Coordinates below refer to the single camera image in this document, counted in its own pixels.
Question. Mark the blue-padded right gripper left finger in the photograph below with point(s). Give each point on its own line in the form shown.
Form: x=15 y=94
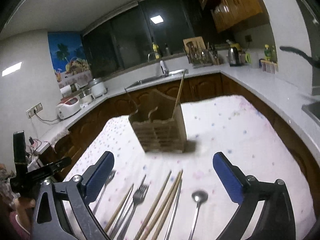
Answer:
x=50 y=220

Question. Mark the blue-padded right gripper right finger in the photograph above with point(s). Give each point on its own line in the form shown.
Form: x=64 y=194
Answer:
x=276 y=219

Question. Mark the wooden chopstick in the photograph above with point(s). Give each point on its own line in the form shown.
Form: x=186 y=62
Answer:
x=162 y=212
x=179 y=94
x=152 y=208
x=119 y=207

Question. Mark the kitchen faucet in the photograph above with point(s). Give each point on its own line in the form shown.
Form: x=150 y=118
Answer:
x=164 y=69

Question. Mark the dish rack with utensils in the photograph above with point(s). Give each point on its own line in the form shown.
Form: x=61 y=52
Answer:
x=201 y=58

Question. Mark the person's left hand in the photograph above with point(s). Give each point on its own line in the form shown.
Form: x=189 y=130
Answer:
x=23 y=205

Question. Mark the steel chopstick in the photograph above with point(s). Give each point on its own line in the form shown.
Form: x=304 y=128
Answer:
x=173 y=213
x=122 y=213

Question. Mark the steel spoon left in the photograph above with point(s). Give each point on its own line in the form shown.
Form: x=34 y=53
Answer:
x=109 y=179

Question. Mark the steel round spoon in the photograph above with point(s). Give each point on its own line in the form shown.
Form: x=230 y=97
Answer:
x=199 y=197

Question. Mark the white rice cooker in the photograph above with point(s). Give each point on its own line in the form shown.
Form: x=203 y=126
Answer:
x=67 y=108

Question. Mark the white floral tablecloth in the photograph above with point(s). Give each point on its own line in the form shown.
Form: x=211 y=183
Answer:
x=227 y=124

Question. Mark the white pot with lid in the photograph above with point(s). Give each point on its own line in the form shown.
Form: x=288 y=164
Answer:
x=97 y=87

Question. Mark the tropical fruit poster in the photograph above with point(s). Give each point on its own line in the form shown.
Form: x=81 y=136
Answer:
x=68 y=59

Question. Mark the wooden utensil holder caddy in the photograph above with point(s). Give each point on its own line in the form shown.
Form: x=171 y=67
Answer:
x=158 y=124

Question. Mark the spice jar rack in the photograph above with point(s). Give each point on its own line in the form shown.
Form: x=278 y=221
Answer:
x=268 y=66

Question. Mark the black wok pan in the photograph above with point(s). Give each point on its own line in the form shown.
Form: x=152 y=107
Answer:
x=313 y=62

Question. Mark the steel electric kettle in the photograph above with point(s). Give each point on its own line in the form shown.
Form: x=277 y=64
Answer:
x=235 y=54

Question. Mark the yellow oil bottle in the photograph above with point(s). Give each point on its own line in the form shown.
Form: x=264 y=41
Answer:
x=270 y=53

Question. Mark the yellow dish soap bottle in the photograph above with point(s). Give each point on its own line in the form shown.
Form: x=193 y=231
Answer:
x=155 y=48

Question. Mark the wooden cutting board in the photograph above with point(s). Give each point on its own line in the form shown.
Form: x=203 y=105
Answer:
x=196 y=41

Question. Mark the wooden upper cabinets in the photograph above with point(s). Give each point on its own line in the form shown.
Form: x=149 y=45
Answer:
x=227 y=13

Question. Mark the wall power outlet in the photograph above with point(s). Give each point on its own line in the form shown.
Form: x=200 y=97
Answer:
x=34 y=110

